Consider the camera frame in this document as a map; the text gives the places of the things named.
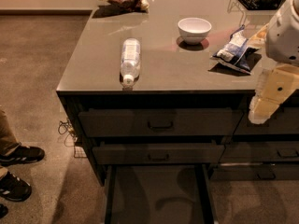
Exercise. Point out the black sneaker lower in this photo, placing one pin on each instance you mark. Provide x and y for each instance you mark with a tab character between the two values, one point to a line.
14	189

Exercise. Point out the dark shoe tip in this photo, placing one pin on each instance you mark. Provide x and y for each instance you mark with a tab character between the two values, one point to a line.
3	210

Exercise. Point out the blue white snack bag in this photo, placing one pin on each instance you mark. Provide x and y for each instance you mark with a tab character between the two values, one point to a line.
234	54

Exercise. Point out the dark bottom right drawer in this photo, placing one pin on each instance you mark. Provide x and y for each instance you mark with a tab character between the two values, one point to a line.
264	172

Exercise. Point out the black sneaker upper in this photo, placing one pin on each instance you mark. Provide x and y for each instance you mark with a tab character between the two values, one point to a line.
23	155

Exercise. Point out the clear plastic water bottle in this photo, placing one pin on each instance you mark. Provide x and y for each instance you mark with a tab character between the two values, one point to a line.
130	61

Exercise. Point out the dark top right drawer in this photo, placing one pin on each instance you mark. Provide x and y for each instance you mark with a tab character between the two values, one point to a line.
284	121

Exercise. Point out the white ceramic bowl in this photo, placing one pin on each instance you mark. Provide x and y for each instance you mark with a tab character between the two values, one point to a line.
194	30

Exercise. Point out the dark top left drawer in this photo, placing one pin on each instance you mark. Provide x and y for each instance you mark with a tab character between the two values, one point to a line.
159	122

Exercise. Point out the dark middle right drawer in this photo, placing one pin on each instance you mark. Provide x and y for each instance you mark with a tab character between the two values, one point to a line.
273	151

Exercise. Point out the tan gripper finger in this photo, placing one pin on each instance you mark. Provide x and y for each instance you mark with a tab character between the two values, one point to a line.
261	110

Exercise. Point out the dark drawer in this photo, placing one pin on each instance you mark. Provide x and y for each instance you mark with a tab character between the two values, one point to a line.
159	122
273	151
264	172
172	153
284	121

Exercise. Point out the brown trouser leg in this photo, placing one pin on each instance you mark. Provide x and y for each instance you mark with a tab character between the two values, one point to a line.
8	141

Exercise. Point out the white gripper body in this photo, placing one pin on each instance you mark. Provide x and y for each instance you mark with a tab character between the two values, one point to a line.
284	36

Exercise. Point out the black sneaker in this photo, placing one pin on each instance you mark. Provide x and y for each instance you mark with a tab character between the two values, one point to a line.
14	189
23	155

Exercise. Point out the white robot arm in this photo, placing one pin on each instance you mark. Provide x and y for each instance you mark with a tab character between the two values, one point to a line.
281	44

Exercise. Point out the dark middle left drawer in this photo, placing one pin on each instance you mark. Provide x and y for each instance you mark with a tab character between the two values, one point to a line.
172	153

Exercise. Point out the open bottom left drawer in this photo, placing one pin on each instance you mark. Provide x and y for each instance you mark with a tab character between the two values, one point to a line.
158	194

